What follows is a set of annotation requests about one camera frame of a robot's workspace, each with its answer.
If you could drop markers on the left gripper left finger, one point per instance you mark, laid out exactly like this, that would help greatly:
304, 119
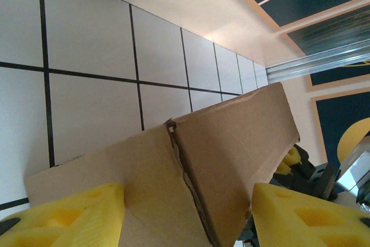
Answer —
63, 221

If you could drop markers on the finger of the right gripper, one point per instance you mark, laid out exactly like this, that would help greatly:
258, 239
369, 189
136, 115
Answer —
300, 163

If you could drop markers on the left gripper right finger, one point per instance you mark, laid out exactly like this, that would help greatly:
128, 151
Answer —
312, 224

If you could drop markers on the brown cardboard box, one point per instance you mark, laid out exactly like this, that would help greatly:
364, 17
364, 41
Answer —
216, 157

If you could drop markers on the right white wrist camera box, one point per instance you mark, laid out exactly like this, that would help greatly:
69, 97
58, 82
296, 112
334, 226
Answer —
355, 166

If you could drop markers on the right aluminium frame post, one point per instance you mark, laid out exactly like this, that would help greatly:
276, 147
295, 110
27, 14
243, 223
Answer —
318, 62

